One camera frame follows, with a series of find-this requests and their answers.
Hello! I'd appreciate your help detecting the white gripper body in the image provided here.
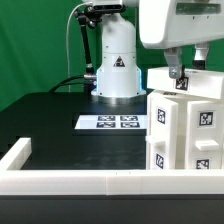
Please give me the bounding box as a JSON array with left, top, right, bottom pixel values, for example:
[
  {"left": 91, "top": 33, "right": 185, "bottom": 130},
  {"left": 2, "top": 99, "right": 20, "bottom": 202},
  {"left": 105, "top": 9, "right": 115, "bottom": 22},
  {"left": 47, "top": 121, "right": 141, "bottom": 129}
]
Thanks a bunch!
[{"left": 139, "top": 0, "right": 224, "bottom": 49}]

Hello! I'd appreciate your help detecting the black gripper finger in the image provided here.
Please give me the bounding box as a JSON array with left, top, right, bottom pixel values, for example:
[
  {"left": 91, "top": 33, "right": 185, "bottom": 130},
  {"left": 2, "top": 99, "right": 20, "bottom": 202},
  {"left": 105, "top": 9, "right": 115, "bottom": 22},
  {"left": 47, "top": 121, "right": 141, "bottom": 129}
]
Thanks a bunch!
[
  {"left": 164, "top": 47, "right": 184, "bottom": 79},
  {"left": 192, "top": 42, "right": 210, "bottom": 70}
]

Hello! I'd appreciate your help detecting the white cabinet top block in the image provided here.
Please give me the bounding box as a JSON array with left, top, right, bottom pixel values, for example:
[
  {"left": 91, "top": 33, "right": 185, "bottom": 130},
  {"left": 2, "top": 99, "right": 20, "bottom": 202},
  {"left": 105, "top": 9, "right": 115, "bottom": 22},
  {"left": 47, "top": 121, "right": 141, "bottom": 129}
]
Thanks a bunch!
[{"left": 147, "top": 67, "right": 224, "bottom": 99}]

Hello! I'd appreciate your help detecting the white cabinet body box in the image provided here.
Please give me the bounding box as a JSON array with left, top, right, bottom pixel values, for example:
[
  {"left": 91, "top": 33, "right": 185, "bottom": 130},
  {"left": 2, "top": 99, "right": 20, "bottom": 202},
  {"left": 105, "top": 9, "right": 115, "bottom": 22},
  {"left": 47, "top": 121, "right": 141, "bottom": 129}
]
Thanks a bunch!
[{"left": 146, "top": 90, "right": 224, "bottom": 170}]

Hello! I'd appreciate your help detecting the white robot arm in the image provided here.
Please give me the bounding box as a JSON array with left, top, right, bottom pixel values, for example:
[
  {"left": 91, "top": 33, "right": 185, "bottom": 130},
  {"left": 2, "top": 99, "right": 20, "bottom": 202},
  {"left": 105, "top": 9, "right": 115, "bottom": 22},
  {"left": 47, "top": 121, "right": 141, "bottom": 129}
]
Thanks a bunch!
[{"left": 82, "top": 0, "right": 224, "bottom": 103}]

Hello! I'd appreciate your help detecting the white base tag plate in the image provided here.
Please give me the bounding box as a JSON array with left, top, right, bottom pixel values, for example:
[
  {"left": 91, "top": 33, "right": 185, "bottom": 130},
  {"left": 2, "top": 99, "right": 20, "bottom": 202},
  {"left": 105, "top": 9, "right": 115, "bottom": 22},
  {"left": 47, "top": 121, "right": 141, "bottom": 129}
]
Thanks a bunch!
[{"left": 75, "top": 115, "right": 147, "bottom": 130}]

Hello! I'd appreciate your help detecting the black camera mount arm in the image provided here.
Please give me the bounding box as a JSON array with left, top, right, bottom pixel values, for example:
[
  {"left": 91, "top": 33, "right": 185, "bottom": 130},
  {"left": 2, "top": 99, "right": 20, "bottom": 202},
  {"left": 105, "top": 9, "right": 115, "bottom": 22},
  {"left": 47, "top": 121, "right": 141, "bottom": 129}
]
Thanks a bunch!
[{"left": 75, "top": 3, "right": 126, "bottom": 75}]

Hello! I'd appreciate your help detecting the white camera cable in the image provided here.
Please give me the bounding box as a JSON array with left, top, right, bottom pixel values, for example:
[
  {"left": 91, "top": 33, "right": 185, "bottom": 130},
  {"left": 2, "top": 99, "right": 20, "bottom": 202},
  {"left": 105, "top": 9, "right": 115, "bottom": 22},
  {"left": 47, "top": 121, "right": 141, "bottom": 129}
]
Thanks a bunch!
[{"left": 65, "top": 2, "right": 87, "bottom": 93}]

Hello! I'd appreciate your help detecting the black cable bundle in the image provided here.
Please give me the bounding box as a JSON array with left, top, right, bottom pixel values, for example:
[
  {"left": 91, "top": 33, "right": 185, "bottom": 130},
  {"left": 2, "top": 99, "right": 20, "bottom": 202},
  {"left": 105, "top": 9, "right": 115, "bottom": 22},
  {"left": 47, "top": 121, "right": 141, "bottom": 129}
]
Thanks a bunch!
[{"left": 48, "top": 75, "right": 98, "bottom": 94}]

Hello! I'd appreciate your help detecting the white U-shaped obstacle wall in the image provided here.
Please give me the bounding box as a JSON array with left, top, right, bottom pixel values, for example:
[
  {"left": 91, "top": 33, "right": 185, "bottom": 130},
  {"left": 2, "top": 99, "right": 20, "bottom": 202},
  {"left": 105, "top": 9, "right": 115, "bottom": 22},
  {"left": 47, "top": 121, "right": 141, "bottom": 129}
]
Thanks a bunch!
[{"left": 0, "top": 138, "right": 224, "bottom": 196}]

